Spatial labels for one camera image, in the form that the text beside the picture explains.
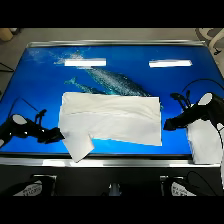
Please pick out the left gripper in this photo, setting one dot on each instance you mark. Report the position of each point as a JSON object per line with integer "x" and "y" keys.
{"x": 50, "y": 135}

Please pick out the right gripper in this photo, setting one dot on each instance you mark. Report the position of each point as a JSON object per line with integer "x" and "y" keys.
{"x": 175, "y": 123}

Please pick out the white shirt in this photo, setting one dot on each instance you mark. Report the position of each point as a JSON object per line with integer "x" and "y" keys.
{"x": 113, "y": 116}

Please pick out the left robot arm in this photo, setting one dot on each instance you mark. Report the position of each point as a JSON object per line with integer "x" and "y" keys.
{"x": 18, "y": 125}

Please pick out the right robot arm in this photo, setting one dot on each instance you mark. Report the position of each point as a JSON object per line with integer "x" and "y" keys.
{"x": 205, "y": 108}

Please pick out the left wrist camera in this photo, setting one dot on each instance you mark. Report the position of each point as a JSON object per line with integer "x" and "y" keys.
{"x": 40, "y": 117}

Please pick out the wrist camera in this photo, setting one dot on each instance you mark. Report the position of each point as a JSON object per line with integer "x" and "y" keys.
{"x": 180, "y": 98}
{"x": 40, "y": 117}

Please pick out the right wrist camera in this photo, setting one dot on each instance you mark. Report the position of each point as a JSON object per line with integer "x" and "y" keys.
{"x": 180, "y": 98}

